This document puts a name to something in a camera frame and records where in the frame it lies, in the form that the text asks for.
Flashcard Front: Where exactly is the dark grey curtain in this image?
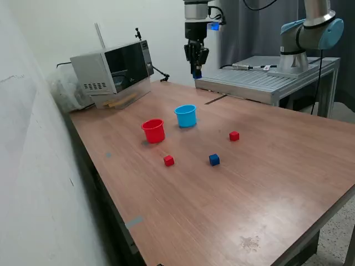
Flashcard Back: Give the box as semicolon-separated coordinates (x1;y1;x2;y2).
213;0;355;117

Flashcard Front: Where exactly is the thick black hanging cable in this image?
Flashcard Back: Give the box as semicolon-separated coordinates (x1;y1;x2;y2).
309;48;324;115

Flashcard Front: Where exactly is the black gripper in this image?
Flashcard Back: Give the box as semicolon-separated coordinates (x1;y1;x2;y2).
183;22;210;75

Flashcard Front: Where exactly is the long blue-grey tape strip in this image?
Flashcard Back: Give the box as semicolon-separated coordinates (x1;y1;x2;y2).
125;215;144;230

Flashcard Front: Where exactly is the aluminium profile robot stand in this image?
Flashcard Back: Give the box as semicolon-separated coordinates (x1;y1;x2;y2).
194;55;341;119

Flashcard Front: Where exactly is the red plastic cup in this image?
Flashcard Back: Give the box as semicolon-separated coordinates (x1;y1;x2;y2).
141;119;166;145

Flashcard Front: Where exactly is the dark flat strip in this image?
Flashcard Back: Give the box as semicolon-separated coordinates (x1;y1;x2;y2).
204;94;228;105

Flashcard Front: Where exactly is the shiny metal riser box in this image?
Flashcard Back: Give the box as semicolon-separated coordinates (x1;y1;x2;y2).
90;78;153;110

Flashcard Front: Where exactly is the silver microwave oven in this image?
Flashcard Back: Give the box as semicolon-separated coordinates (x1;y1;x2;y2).
69;39;155;96

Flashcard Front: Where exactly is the white upright rod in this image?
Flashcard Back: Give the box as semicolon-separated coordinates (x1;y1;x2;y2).
94;22;107;51

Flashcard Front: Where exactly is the clear plastic bag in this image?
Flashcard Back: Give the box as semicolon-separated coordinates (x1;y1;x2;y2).
47;66;95;113

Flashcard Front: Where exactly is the blue plastic cup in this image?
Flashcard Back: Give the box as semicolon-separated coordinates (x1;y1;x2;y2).
174;104;198;129

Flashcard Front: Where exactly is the aluminium robot mounting plate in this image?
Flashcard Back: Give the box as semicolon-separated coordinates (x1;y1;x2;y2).
267;64;319;79

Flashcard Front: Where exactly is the black cable with silver connector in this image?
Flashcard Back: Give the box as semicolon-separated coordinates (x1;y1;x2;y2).
220;63;278;70

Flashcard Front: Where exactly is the grey metal table frame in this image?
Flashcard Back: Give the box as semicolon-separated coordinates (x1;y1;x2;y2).
266;188;355;266

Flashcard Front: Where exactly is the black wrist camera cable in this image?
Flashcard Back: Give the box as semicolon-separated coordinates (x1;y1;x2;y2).
207;0;278;26

